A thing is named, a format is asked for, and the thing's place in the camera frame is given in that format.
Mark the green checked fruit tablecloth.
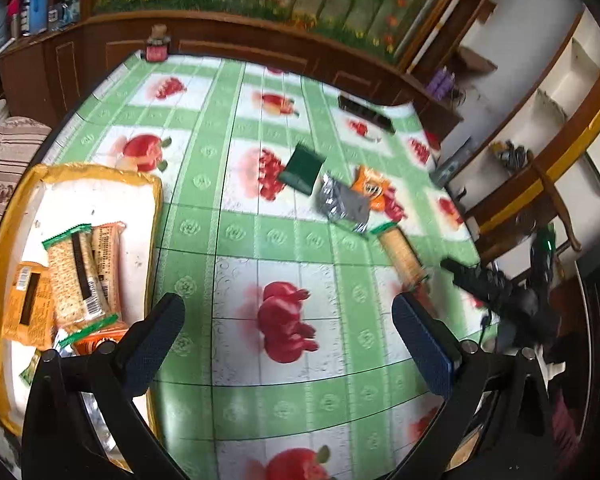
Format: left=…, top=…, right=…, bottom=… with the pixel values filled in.
left=55, top=52, right=501, bottom=480

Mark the purple can pack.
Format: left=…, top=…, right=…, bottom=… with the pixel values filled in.
left=426, top=66, right=457, bottom=100

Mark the small green packet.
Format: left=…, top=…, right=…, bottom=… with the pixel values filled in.
left=19, top=352, right=42, bottom=387

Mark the silver foil packet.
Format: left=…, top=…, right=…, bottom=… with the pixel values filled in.
left=79, top=389, right=120, bottom=467
left=316, top=172, right=374, bottom=236

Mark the cracker packet with black band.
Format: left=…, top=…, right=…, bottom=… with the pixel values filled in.
left=41, top=223, right=121, bottom=337

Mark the wooden cabinet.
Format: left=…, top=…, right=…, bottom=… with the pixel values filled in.
left=0, top=10, right=463, bottom=143

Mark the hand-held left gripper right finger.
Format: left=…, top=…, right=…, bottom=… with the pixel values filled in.
left=380, top=292, right=554, bottom=480

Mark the small orange packet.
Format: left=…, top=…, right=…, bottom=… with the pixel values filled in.
left=350, top=164, right=397, bottom=212

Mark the tan orange packet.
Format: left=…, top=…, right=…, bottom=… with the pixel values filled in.
left=90, top=222, right=128, bottom=322

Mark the orange packet with barcode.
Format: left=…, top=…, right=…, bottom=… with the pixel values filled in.
left=1, top=261, right=57, bottom=352

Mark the small red jar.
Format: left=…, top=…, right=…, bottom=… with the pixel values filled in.
left=145, top=25, right=172, bottom=63

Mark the striped cloth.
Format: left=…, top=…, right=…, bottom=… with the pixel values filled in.
left=0, top=116, right=54, bottom=273

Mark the dark green packet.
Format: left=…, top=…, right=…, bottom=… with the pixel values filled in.
left=278, top=142, right=327, bottom=195

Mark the white wooden shelf unit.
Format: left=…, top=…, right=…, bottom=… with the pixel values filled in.
left=447, top=2, right=600, bottom=261

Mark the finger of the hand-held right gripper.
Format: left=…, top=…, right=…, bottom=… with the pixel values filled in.
left=439, top=256, right=511, bottom=306

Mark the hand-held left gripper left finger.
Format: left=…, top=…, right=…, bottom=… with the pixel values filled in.
left=21, top=292, right=191, bottom=480

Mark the cracker packet with green ends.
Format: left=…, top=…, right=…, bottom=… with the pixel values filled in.
left=369, top=221, right=429, bottom=287

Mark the white rolled tube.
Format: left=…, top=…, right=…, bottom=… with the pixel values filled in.
left=405, top=0, right=466, bottom=74

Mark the orange packet with cup print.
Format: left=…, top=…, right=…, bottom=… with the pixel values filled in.
left=72, top=329, right=127, bottom=357

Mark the yellow-rimmed white tray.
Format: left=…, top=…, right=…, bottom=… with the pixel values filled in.
left=0, top=162, right=164, bottom=438

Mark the black remote control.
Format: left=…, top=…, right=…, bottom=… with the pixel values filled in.
left=337, top=94, right=396, bottom=134

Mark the row of bottles on shelf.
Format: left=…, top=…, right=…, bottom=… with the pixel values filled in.
left=0, top=0, right=84, bottom=58

